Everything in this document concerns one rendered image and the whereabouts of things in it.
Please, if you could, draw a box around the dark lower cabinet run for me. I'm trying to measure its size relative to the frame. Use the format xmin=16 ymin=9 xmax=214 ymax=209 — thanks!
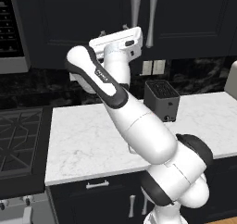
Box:
xmin=184 ymin=156 xmax=237 ymax=224

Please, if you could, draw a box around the dark drawer front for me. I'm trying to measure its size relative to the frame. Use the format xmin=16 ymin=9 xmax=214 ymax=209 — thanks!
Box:
xmin=48 ymin=171 xmax=146 ymax=201

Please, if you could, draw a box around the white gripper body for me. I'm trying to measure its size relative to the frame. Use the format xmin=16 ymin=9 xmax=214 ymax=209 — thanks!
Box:
xmin=88 ymin=26 xmax=144 ymax=60

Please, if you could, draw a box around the white wall outlet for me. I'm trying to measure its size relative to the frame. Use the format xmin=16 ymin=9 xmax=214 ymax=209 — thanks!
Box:
xmin=141 ymin=59 xmax=167 ymax=77

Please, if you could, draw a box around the white rounded appliance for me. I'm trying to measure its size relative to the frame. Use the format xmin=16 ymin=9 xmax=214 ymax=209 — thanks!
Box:
xmin=223 ymin=59 xmax=237 ymax=101

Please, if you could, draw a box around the silver drawer handle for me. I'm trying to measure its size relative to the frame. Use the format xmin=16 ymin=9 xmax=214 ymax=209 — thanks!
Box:
xmin=85 ymin=180 xmax=110 ymax=191

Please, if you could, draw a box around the silver lower cabinet handle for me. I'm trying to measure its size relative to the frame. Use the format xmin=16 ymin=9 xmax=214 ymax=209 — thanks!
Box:
xmin=141 ymin=195 xmax=150 ymax=216
xmin=128 ymin=194 xmax=137 ymax=218

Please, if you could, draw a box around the black gas hob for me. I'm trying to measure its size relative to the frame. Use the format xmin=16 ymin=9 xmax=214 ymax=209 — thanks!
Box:
xmin=0 ymin=106 xmax=54 ymax=201

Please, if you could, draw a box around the dark upper cabinet door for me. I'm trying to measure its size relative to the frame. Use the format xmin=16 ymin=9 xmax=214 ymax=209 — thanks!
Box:
xmin=12 ymin=0 xmax=144 ymax=70
xmin=142 ymin=0 xmax=231 ymax=61

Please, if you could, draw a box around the silver cabinet door handle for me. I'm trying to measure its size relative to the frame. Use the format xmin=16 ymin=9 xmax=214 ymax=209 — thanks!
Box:
xmin=145 ymin=0 xmax=159 ymax=49
xmin=130 ymin=0 xmax=143 ymax=29

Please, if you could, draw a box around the black toaster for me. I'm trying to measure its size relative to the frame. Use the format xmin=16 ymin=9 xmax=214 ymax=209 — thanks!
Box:
xmin=143 ymin=79 xmax=181 ymax=123

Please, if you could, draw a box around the dark cabinet door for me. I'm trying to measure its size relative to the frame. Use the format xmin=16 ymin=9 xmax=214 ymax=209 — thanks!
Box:
xmin=54 ymin=191 xmax=139 ymax=224
xmin=142 ymin=0 xmax=231 ymax=61
xmin=12 ymin=0 xmax=144 ymax=70

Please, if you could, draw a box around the silver stove front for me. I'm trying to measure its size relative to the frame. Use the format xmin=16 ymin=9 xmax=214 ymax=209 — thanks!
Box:
xmin=0 ymin=192 xmax=56 ymax=224

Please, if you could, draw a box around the dark lower cabinet door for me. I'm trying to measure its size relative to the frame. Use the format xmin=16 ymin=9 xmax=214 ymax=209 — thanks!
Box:
xmin=54 ymin=191 xmax=139 ymax=224

